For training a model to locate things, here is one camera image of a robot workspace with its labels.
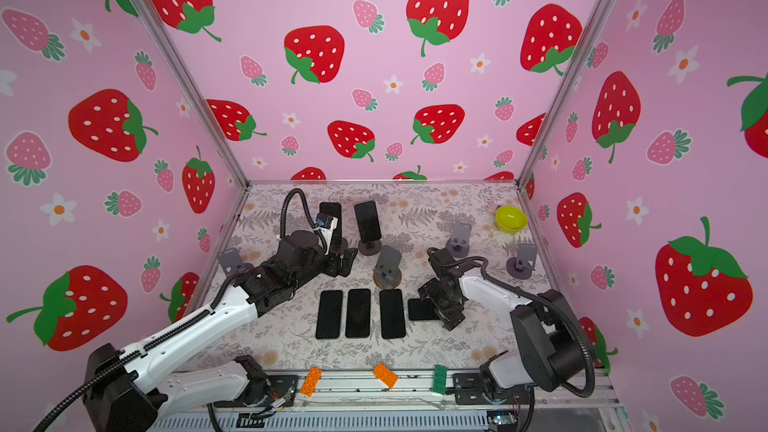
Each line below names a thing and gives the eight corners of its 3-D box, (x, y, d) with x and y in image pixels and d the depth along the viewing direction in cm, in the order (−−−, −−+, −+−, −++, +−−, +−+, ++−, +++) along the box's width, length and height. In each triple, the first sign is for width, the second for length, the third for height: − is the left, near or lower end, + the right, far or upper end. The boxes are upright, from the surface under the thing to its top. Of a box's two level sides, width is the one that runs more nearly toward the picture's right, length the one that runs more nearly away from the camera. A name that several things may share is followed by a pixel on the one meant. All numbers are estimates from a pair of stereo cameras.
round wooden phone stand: (374, 284, 95) (371, 265, 86) (385, 264, 100) (384, 244, 90) (394, 293, 93) (394, 275, 84) (405, 272, 98) (406, 253, 88)
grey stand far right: (505, 274, 97) (511, 262, 91) (508, 250, 103) (515, 238, 97) (526, 281, 96) (535, 270, 90) (529, 257, 102) (537, 244, 96)
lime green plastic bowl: (497, 236, 107) (500, 228, 104) (491, 214, 114) (494, 206, 110) (526, 236, 107) (531, 228, 104) (518, 214, 114) (522, 206, 110)
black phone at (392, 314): (378, 338, 84) (377, 335, 82) (380, 293, 93) (379, 289, 91) (405, 338, 84) (405, 335, 82) (404, 293, 93) (404, 289, 91)
